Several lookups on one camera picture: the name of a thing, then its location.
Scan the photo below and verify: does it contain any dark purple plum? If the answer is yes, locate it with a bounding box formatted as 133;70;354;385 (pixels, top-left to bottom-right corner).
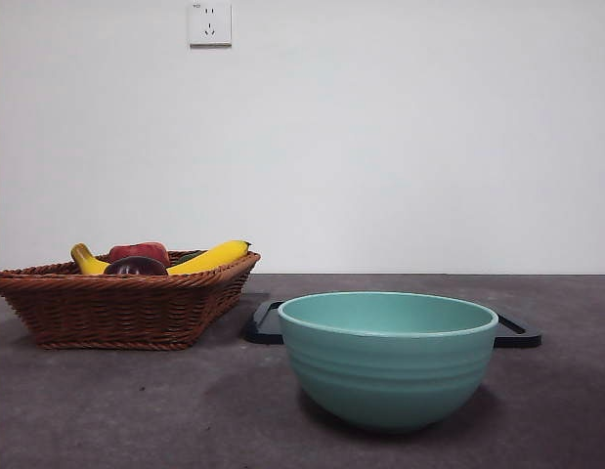
103;256;169;277

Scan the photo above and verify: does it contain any brown wicker basket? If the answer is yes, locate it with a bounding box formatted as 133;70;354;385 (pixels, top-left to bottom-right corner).
0;251;262;351

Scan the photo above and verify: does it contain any red apple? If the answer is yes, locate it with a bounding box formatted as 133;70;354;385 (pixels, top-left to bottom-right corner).
108;241;170;266

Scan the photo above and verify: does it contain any white wall power socket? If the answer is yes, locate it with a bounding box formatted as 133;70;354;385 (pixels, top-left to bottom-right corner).
188;2;233;49

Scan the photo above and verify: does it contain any yellow banana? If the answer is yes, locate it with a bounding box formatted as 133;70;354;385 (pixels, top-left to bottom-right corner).
69;239;254;277

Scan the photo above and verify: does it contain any teal ceramic bowl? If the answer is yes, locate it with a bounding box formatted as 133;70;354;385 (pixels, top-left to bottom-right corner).
277;291;499;434

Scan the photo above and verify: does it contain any black rectangular tray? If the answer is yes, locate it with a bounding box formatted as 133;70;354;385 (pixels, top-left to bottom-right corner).
241;299;543;349

